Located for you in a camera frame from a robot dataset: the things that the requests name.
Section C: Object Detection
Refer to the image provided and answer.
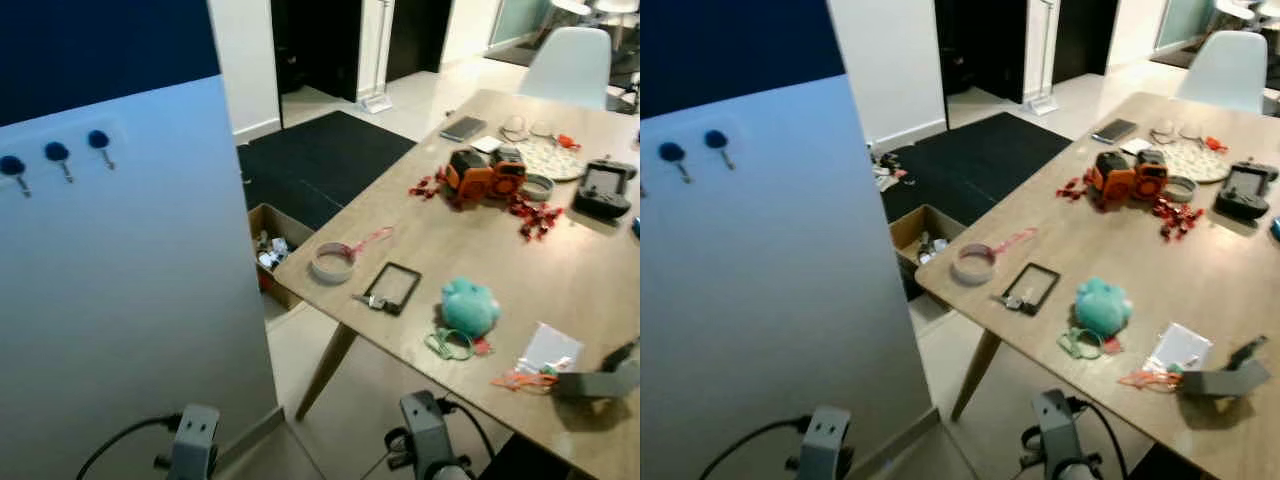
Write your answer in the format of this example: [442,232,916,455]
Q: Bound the grey hook stand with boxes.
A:
[1177,334,1272,400]
[552,339,641,404]

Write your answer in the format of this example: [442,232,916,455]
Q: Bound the white hook board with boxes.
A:
[0,74,280,480]
[640,74,937,480]

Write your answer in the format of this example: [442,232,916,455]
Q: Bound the orange keys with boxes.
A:
[489,367,559,394]
[1117,367,1187,392]

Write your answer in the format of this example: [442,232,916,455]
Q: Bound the black handheld controller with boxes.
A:
[572,159,639,222]
[1213,161,1280,222]

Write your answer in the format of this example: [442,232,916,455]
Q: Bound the round woven placemat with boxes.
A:
[514,137,592,184]
[1164,137,1234,185]

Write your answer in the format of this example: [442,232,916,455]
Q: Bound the clear plastic bag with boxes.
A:
[1144,321,1214,377]
[516,321,585,377]

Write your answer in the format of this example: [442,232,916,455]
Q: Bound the orange black device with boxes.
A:
[487,150,529,201]
[1091,149,1141,207]
[1132,150,1170,201]
[444,149,496,207]

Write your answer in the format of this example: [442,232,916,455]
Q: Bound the eyeglasses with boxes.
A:
[499,114,557,142]
[1149,119,1207,145]

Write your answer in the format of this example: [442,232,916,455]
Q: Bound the teal plush toy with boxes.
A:
[1074,276,1135,340]
[439,276,502,340]

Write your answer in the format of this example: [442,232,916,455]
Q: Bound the light wooden table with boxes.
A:
[271,87,641,480]
[914,91,1280,480]

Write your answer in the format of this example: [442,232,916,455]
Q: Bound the white shell chair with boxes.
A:
[516,25,614,110]
[1174,29,1270,115]

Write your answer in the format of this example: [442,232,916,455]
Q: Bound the grey smartphone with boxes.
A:
[1089,117,1140,146]
[439,115,489,144]

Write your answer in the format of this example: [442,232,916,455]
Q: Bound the pink ribbon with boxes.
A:
[344,225,395,258]
[987,227,1042,262]

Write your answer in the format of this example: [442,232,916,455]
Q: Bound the open cardboard box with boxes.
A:
[889,203,957,302]
[246,203,317,312]

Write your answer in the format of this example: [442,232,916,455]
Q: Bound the white pole stand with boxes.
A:
[354,0,397,115]
[1019,0,1060,117]

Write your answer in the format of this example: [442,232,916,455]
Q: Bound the white tape roll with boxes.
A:
[951,242,1000,287]
[309,239,359,285]

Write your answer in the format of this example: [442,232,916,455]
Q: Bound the black floor mat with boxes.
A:
[237,109,420,234]
[879,109,1074,217]

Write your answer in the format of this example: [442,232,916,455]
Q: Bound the blue wall hook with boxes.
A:
[702,128,735,172]
[656,141,692,185]
[0,154,32,199]
[86,128,117,172]
[42,140,77,184]

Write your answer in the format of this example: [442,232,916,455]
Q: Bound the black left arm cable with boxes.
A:
[76,414,183,480]
[697,414,807,480]

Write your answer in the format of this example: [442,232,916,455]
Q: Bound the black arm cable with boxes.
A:
[1019,399,1132,472]
[384,399,497,472]
[697,414,807,480]
[76,414,183,480]

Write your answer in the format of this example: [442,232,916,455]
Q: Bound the green key ring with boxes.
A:
[1056,327,1110,362]
[424,327,480,362]

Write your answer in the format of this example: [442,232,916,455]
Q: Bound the black rectangular frame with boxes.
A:
[1002,262,1062,318]
[362,261,424,318]

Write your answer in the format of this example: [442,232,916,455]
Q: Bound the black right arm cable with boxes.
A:
[1019,399,1132,472]
[384,399,497,472]

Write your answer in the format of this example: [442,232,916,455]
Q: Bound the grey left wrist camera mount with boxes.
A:
[786,404,857,480]
[153,402,222,480]

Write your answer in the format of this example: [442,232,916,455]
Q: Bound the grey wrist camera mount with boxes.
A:
[1029,387,1102,480]
[399,389,472,480]
[153,402,222,480]
[786,404,857,480]

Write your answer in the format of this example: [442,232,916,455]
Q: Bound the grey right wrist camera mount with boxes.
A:
[1029,387,1102,480]
[399,389,472,480]

